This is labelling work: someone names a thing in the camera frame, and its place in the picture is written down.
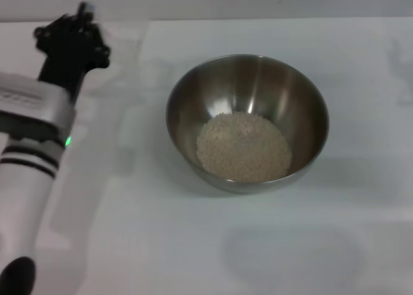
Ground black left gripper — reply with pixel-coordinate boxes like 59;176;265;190
33;1;112;99

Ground stainless steel bowl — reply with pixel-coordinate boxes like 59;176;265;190
165;53;331;194

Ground white rice grains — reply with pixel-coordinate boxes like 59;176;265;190
196;111;294;184

